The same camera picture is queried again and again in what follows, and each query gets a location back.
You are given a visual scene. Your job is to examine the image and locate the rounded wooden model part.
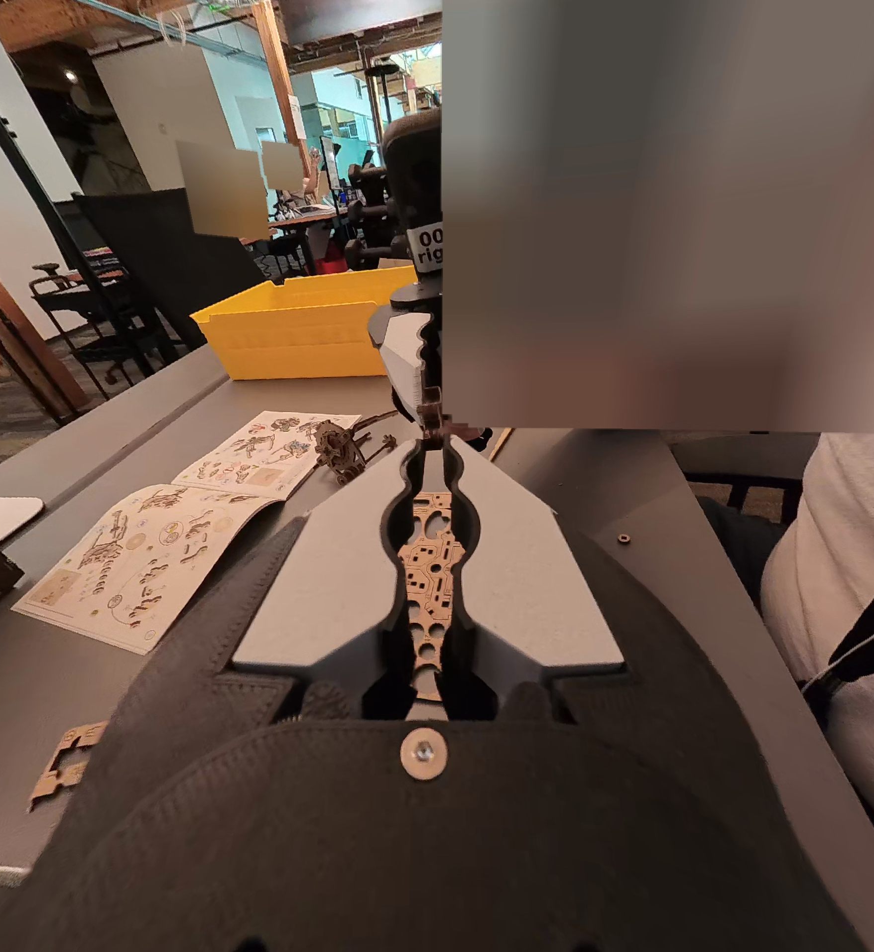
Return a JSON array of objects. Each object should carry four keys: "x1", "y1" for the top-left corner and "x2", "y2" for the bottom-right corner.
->
[{"x1": 417, "y1": 404, "x2": 454, "y2": 451}]

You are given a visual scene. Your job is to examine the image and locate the partly built wooden model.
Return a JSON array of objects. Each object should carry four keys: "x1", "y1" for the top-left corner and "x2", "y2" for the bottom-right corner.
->
[{"x1": 312, "y1": 411, "x2": 401, "y2": 486}]

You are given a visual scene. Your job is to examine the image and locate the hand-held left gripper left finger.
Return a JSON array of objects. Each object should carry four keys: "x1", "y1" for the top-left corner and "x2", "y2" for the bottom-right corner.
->
[{"x1": 232, "y1": 439, "x2": 427, "y2": 718}]

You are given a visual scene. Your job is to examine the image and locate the illustrated instruction booklet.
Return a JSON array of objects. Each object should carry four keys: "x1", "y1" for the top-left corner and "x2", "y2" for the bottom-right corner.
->
[{"x1": 11, "y1": 411, "x2": 364, "y2": 655}]

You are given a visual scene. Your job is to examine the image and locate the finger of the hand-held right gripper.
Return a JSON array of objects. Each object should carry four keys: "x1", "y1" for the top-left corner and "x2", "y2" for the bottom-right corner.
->
[{"x1": 369, "y1": 301, "x2": 443, "y2": 425}]

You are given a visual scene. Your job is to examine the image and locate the rack of black dumbbells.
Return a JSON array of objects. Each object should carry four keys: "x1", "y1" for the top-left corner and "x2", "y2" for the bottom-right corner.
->
[{"x1": 344, "y1": 165, "x2": 412, "y2": 270}]

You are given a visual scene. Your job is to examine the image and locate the wooden sheet offcut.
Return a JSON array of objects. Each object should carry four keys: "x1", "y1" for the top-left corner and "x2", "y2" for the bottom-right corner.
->
[{"x1": 26, "y1": 720, "x2": 109, "y2": 813}]

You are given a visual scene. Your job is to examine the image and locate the black bag strap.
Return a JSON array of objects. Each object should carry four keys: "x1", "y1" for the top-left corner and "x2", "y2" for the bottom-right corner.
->
[{"x1": 802, "y1": 554, "x2": 874, "y2": 696}]

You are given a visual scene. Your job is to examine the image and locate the laser-cut wooden parts sheet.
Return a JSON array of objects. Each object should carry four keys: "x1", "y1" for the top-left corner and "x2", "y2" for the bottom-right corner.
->
[{"x1": 394, "y1": 491, "x2": 465, "y2": 702}]

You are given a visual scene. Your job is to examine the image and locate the yellow plastic bin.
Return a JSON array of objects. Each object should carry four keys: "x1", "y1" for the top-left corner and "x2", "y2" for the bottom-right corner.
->
[{"x1": 190, "y1": 264, "x2": 419, "y2": 382}]

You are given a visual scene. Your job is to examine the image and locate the dark partition panel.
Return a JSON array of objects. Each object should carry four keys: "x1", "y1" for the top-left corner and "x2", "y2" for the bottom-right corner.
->
[{"x1": 72, "y1": 186, "x2": 270, "y2": 351}]

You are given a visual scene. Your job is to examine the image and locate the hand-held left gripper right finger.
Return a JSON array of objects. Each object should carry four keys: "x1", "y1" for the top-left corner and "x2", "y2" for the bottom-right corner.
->
[{"x1": 440, "y1": 437, "x2": 626, "y2": 721}]

